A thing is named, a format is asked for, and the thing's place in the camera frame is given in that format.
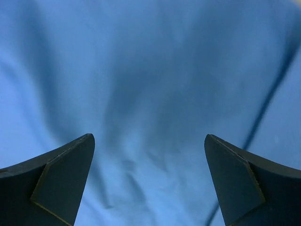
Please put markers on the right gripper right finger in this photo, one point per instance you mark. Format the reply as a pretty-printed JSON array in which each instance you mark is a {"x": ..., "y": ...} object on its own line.
[{"x": 251, "y": 190}]

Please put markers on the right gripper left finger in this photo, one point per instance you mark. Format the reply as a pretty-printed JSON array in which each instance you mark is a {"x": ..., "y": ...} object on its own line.
[{"x": 46, "y": 190}]

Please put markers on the blue surgical drape cloth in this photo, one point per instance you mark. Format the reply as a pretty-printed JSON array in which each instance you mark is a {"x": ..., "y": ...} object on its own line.
[{"x": 150, "y": 79}]

